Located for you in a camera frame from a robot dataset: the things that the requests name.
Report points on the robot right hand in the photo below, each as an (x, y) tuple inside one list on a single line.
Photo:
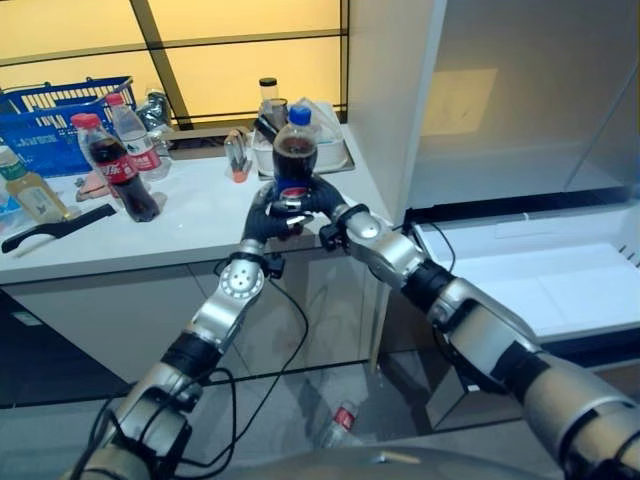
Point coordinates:
[(327, 195)]

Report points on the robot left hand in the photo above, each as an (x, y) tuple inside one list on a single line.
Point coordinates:
[(257, 215)]

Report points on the Pepsi cola bottle blue cap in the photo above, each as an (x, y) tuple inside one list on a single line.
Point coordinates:
[(295, 150)]

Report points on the robot left arm silver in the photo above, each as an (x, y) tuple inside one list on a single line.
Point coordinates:
[(225, 310)]

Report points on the robot right arm silver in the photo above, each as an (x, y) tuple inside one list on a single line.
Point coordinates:
[(475, 320)]

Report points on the white refrigerator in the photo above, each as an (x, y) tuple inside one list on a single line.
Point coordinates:
[(500, 100)]

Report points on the white refrigerator drawer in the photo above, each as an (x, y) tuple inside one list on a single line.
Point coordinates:
[(540, 270)]

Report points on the white plastic tray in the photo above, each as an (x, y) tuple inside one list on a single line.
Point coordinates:
[(330, 147)]

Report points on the small clear bottle orange cap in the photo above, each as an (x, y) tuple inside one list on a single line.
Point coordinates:
[(238, 155)]

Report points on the clear jar black lid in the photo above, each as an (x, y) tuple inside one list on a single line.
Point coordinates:
[(268, 90)]

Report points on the white counter cabinet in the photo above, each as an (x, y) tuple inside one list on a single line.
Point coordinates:
[(150, 305)]

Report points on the water bottle red label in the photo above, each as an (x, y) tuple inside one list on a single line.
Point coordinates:
[(342, 420), (135, 140)]

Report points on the Coca-Cola bottle red cap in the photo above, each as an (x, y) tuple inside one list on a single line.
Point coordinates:
[(117, 175)]

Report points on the crumpled dark plastic bag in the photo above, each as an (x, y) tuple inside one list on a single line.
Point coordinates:
[(154, 112)]

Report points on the pink small packet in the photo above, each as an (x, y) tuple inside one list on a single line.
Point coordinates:
[(92, 185)]

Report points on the yellow tea bottle green label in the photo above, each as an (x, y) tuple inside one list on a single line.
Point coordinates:
[(32, 192)]

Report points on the blue plastic shopping basket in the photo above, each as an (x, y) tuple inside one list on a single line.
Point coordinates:
[(40, 135)]

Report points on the blue printed packet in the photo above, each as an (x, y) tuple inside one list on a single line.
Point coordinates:
[(6, 205)]

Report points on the dark window frame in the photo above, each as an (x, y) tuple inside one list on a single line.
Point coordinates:
[(160, 60)]

